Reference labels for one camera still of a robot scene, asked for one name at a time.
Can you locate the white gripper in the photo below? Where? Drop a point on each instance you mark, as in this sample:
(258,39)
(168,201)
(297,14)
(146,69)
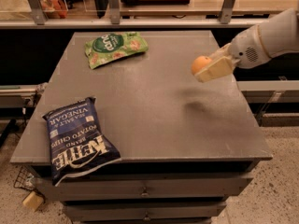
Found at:
(247,51)

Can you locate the orange fruit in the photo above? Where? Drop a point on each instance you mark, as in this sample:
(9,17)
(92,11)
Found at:
(199,63)

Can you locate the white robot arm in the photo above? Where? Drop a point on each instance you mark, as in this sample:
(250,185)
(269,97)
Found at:
(280,34)

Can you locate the green rice chip bag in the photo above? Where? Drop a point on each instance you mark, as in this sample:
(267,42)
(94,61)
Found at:
(113,46)

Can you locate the blue Kettle potato chip bag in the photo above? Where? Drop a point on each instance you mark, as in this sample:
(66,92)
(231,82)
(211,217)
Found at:
(77,145)

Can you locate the orange patterned bag on shelf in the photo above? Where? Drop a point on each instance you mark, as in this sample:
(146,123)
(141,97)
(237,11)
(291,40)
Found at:
(57,6)

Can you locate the grey drawer cabinet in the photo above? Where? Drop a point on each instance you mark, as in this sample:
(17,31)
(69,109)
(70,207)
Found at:
(160,119)

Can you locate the upper grey drawer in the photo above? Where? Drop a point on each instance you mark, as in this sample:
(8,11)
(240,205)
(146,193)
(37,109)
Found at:
(128,187)

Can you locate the grey drawer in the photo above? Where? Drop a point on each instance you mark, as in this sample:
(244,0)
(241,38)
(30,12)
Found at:
(128,187)
(143,211)

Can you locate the lower grey drawer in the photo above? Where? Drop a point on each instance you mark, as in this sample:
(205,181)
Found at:
(143,211)

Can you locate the small cream block on floor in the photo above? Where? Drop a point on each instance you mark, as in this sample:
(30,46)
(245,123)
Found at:
(33,201)

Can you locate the metal shelf rail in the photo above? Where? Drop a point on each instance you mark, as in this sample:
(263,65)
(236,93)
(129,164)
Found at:
(114,14)

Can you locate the black wire basket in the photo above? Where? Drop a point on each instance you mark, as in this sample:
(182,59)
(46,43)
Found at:
(24,180)

